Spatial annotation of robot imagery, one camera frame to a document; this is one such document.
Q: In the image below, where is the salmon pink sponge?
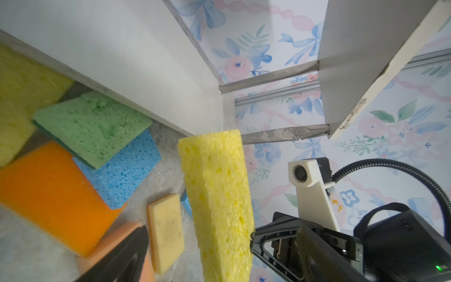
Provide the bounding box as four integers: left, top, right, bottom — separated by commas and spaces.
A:
74, 221, 156, 282

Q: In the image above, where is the blue sponge right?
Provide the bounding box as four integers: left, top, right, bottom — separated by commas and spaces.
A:
180, 192, 193, 217

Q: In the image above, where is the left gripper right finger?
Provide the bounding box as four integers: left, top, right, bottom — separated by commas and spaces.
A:
297, 227, 366, 282

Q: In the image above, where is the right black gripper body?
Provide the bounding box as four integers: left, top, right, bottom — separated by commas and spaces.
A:
250, 212, 365, 282

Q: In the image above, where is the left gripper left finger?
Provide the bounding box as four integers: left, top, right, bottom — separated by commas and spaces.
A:
73, 225, 150, 282

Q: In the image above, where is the bright yellow sponge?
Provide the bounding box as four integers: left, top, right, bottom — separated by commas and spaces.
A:
178, 129, 255, 282

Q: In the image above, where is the orange sponge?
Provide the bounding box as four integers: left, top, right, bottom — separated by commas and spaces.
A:
1, 142, 122, 256

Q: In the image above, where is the black corrugated cable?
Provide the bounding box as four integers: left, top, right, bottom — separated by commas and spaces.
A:
330, 158, 451, 244

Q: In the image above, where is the light green sponge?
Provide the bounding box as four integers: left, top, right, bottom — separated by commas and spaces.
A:
32, 91, 152, 169

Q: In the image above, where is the white two-tier shelf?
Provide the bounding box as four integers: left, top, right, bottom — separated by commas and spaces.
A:
1, 1, 451, 138

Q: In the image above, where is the blue sponge by shelf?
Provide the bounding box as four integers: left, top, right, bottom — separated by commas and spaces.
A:
72, 129, 161, 210

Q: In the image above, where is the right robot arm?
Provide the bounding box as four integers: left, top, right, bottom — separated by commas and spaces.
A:
250, 203, 451, 282

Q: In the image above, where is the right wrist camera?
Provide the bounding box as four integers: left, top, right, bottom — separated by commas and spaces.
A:
288, 157, 340, 231

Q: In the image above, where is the yellow sponge near shelf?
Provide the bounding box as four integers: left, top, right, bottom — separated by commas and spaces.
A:
1, 45, 74, 167

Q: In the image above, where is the pale yellow worn sponge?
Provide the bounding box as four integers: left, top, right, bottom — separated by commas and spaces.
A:
147, 193, 184, 275

